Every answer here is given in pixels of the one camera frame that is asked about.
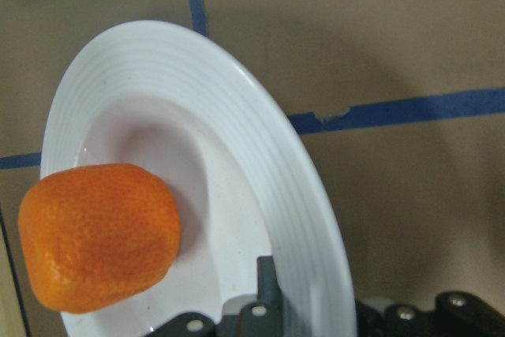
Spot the orange mandarin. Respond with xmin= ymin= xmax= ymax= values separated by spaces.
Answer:
xmin=18 ymin=163 xmax=181 ymax=314

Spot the white ceramic plate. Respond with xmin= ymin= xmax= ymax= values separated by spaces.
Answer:
xmin=40 ymin=21 xmax=357 ymax=336

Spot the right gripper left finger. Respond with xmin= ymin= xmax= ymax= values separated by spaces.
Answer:
xmin=144 ymin=256 xmax=316 ymax=337

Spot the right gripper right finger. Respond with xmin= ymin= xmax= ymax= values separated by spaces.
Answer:
xmin=355 ymin=291 xmax=504 ymax=336

